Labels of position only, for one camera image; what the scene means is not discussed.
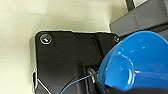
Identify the blue bowl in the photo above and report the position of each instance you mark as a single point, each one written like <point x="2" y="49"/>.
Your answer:
<point x="140" y="60"/>

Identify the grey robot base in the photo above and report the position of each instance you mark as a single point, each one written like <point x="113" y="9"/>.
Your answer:
<point x="56" y="60"/>

